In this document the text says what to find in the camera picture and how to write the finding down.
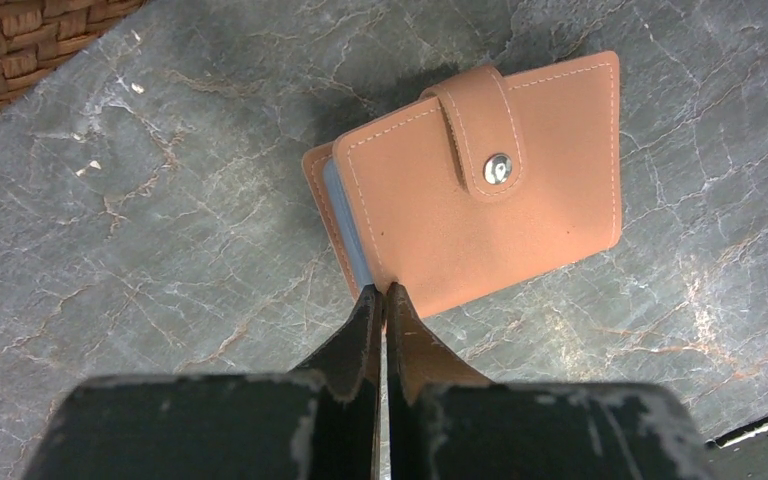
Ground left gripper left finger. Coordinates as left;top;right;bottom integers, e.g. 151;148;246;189
295;285;384;479

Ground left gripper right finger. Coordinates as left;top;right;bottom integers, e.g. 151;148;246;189
385;282;493;479

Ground brown woven divided basket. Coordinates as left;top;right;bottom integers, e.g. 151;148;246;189
0;0;144;111

